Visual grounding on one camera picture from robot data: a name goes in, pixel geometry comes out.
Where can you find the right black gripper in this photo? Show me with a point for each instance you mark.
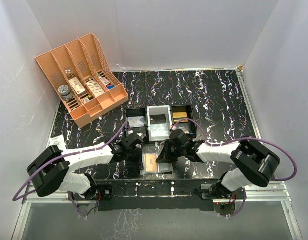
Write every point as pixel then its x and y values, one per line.
pixel 165 156

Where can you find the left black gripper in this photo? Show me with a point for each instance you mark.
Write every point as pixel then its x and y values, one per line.
pixel 138 163

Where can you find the grey leather card holder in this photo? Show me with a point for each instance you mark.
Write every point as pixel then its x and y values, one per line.
pixel 164 168

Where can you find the black and white tray set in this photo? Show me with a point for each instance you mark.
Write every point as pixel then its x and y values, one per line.
pixel 160 132

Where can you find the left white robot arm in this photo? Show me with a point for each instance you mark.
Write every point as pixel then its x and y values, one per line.
pixel 54 169

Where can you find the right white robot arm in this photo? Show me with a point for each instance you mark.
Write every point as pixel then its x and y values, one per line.
pixel 255 163

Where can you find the black card in white tray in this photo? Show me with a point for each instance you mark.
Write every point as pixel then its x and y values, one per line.
pixel 158 119

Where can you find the cards in black tray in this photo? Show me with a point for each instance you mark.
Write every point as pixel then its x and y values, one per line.
pixel 136 121

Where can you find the gold card in tray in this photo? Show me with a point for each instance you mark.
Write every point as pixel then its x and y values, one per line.
pixel 179 115

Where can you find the white label cards stack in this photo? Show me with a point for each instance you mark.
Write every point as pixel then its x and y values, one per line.
pixel 94 87

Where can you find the blue small item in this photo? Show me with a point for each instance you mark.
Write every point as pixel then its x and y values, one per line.
pixel 110 86

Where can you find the white printed paper sheet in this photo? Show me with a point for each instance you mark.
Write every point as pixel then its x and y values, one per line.
pixel 59 141

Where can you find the small pink white packet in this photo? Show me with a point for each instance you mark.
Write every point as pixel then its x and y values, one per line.
pixel 104 79

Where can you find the small round patterned tin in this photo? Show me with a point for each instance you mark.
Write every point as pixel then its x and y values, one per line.
pixel 65 92

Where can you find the white pink box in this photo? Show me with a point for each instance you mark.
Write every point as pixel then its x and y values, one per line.
pixel 77 86

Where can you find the orange plastic desk organizer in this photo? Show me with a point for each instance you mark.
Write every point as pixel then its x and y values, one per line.
pixel 81 76

